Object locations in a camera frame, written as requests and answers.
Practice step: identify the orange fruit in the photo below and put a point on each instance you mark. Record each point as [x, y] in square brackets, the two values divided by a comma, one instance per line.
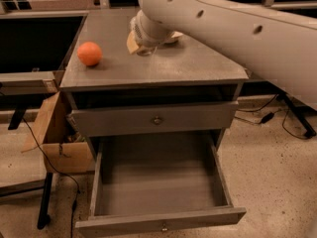
[89, 53]

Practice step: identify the brown cardboard box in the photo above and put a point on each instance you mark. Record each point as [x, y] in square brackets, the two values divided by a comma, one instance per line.
[51, 131]

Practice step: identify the closed grey top drawer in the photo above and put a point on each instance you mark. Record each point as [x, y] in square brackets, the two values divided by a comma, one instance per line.
[134, 120]

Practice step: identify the open grey middle drawer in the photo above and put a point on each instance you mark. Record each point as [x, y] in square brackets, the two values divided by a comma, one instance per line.
[157, 183]

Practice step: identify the black table leg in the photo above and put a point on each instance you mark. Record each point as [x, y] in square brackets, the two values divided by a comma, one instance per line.
[44, 218]

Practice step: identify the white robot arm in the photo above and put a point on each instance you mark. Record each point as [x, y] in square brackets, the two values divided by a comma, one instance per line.
[277, 46]

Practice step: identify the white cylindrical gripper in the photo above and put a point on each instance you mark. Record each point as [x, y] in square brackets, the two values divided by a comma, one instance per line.
[143, 37]

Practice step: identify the silver 7up soda can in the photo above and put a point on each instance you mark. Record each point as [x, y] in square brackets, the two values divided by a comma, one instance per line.
[144, 51]

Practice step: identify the grey wooden drawer cabinet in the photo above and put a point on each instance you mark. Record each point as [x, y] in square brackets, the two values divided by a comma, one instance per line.
[183, 73]

